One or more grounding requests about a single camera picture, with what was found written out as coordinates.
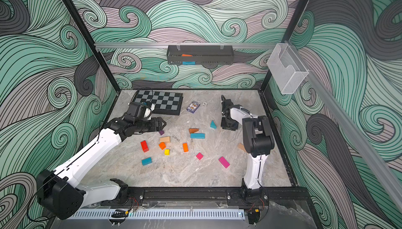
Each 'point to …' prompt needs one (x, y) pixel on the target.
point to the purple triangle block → (161, 132)
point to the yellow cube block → (167, 152)
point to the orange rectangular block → (185, 147)
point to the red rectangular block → (144, 146)
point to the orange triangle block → (193, 130)
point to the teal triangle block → (213, 125)
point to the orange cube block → (162, 146)
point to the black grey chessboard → (164, 103)
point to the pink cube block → (199, 156)
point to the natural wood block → (166, 139)
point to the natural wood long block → (240, 145)
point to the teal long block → (196, 135)
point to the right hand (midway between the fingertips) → (231, 128)
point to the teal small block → (146, 161)
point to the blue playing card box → (193, 106)
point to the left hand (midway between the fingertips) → (160, 122)
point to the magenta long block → (224, 162)
